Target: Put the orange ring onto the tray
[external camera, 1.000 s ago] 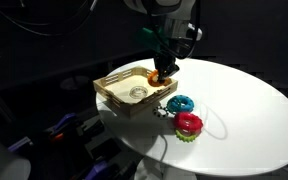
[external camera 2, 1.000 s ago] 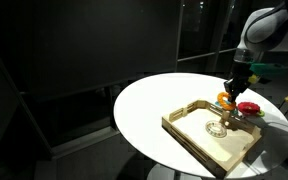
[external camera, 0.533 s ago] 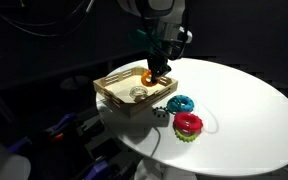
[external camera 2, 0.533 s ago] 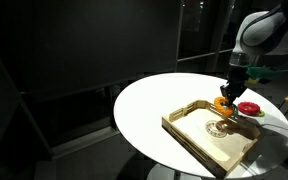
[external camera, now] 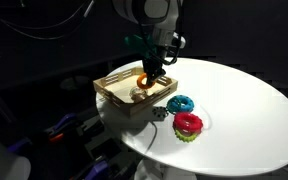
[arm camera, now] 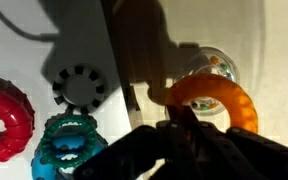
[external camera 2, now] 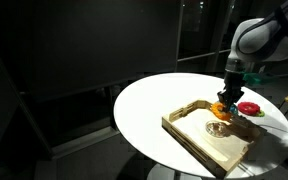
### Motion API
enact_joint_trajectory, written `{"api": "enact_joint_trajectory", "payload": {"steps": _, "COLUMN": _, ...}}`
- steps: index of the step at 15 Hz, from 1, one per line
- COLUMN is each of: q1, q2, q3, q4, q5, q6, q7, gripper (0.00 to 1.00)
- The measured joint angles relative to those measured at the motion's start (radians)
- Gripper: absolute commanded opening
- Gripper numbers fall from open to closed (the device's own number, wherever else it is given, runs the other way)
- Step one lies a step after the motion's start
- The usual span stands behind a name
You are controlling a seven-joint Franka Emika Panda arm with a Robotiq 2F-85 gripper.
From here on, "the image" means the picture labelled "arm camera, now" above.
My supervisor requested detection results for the light wooden slotted tray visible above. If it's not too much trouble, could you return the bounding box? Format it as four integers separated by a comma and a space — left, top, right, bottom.
98, 0, 288, 180

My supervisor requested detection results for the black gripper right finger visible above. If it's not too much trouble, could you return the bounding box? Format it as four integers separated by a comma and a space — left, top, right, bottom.
182, 105, 203, 130

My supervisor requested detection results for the blue dotted toy ring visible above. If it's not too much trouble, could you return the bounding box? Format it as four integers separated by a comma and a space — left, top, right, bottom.
30, 134, 109, 180

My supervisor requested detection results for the black and white striped ring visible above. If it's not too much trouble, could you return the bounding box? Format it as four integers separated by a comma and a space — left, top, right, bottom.
52, 63, 107, 115

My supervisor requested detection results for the orange bumpy toy ring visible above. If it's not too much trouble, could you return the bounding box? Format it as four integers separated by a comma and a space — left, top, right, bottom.
165, 73, 259, 135

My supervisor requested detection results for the clear ring with coloured beads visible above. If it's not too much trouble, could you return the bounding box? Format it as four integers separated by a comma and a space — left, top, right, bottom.
180, 46, 240, 117

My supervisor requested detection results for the red ribbed toy ring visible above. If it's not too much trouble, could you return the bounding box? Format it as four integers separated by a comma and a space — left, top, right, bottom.
0, 73, 36, 166

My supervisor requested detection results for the dark green ridged ring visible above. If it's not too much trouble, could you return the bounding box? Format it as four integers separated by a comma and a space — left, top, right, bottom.
39, 112, 100, 170

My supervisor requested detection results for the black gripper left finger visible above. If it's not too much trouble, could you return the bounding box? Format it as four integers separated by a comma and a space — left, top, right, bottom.
165, 104, 186, 132

